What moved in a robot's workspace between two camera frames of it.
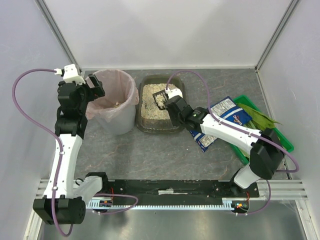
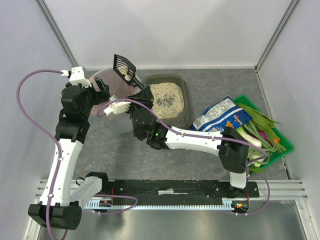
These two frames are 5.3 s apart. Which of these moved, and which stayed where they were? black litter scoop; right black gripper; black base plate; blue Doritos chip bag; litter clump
Moved: right black gripper; black litter scoop; litter clump
Stayed: black base plate; blue Doritos chip bag
